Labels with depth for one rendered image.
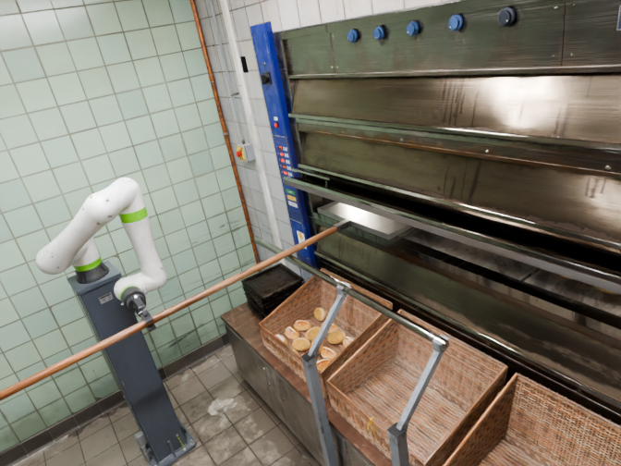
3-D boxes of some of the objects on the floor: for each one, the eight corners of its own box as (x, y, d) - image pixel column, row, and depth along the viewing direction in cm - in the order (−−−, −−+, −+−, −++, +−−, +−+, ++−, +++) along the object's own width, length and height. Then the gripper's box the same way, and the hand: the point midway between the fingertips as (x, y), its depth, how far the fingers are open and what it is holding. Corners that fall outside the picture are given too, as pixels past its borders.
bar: (299, 399, 282) (259, 234, 233) (470, 569, 183) (464, 344, 134) (257, 428, 267) (204, 258, 218) (419, 629, 169) (389, 401, 119)
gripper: (138, 282, 189) (153, 303, 171) (150, 312, 196) (166, 337, 178) (119, 289, 186) (134, 312, 167) (132, 320, 193) (148, 346, 174)
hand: (148, 321), depth 175 cm, fingers closed on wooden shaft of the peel, 3 cm apart
